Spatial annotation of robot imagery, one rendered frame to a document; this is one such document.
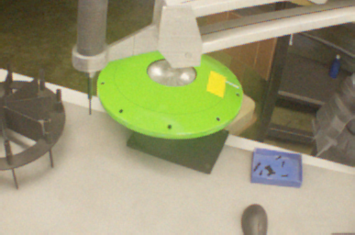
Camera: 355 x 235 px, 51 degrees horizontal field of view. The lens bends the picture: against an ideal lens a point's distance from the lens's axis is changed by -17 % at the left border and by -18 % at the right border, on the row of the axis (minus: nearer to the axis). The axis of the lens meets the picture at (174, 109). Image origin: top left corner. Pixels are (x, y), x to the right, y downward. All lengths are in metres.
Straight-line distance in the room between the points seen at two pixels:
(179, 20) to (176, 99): 0.37
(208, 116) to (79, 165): 0.30
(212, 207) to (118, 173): 0.21
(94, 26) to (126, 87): 0.39
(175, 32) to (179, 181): 0.48
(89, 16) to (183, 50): 0.13
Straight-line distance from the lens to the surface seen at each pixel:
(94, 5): 0.50
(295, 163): 1.04
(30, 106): 0.97
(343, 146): 1.21
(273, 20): 0.58
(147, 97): 0.86
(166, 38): 0.52
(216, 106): 0.88
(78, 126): 1.05
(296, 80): 2.59
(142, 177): 0.93
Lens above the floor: 1.60
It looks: 38 degrees down
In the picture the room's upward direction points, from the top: 7 degrees clockwise
